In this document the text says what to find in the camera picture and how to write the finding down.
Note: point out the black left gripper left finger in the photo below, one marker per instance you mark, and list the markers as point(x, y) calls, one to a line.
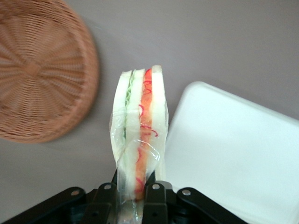
point(102, 205)

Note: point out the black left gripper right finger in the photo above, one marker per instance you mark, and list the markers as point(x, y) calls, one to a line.
point(158, 203)

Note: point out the triangle sandwich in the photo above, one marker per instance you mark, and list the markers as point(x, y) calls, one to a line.
point(140, 130)

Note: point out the cream rectangular plastic tray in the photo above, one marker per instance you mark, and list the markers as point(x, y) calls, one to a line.
point(233, 151)

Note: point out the round brown wicker basket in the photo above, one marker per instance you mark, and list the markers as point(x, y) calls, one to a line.
point(39, 74)

